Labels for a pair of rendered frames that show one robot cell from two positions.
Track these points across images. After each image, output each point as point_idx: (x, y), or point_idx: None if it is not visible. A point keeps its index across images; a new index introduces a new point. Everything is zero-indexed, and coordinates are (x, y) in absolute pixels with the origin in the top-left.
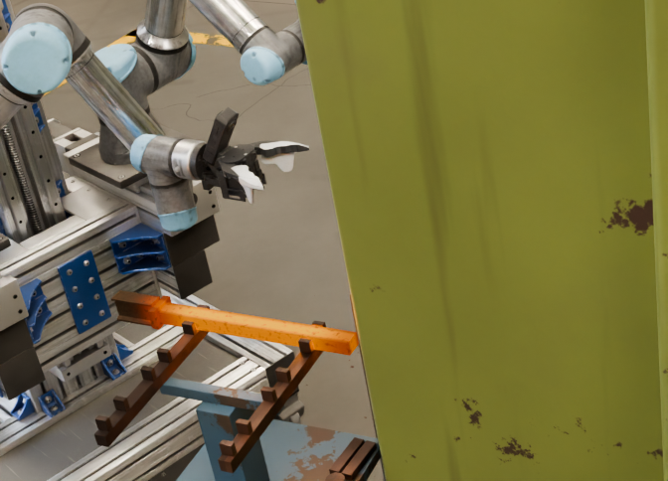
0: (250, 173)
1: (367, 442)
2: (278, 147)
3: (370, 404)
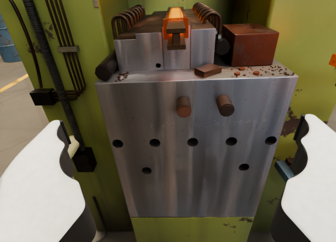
0: (311, 144)
1: (290, 161)
2: (62, 168)
3: (271, 164)
